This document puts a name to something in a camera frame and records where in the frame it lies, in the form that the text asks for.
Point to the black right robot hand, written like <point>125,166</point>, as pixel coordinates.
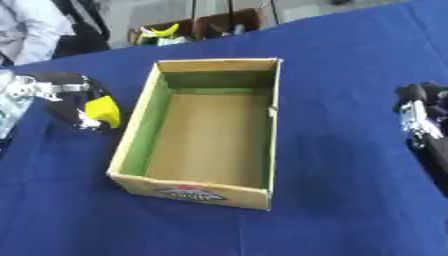
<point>429,110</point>

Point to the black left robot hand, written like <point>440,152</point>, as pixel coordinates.
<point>64,100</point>

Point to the yellow block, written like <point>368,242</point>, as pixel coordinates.
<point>104,110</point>

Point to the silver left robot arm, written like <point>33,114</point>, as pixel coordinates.
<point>13,100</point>

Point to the tan cardboard box green inside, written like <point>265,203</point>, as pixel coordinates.
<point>204,133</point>

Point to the brown cardboard box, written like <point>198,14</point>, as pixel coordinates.
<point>204,25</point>

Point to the person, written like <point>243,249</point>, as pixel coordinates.
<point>35,26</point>

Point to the yellow toy banana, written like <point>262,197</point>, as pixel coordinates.
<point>158,32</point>

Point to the black tripod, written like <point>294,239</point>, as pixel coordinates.
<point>233,11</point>

